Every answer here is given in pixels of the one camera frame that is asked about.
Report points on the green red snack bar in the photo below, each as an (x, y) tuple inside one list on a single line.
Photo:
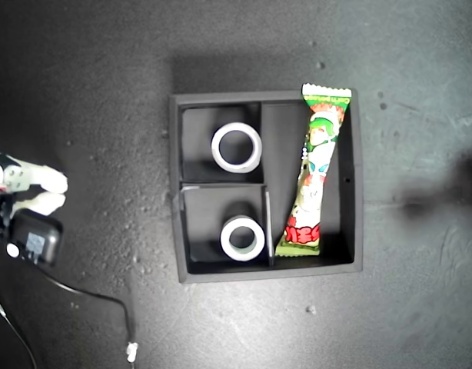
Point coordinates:
[(316, 161)]

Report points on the white tape roll green core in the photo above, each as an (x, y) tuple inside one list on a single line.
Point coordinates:
[(225, 242)]

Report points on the black compartment tray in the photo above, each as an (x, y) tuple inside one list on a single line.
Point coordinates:
[(282, 153)]

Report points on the large white tape roll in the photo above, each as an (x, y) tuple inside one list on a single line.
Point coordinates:
[(217, 153)]

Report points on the black camera box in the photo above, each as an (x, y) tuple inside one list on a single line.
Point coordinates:
[(44, 234)]

